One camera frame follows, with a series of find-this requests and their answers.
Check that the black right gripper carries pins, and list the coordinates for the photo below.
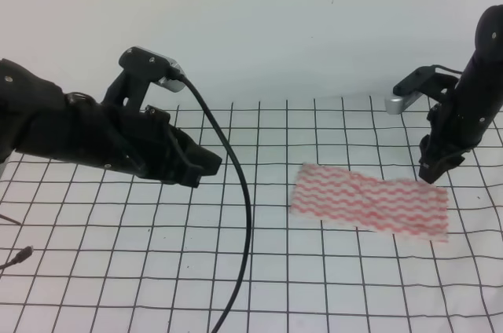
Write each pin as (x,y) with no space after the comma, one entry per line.
(444,148)

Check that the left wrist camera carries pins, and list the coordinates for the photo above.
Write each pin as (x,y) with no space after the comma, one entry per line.
(141,68)

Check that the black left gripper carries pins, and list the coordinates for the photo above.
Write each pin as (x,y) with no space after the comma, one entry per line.
(143,144)

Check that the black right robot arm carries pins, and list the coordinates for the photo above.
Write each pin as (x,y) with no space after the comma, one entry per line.
(477,97)

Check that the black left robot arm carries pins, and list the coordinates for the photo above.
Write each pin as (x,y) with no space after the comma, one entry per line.
(39,119)

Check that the pink wavy striped towel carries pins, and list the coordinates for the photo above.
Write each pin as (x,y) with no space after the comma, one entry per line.
(401,206)

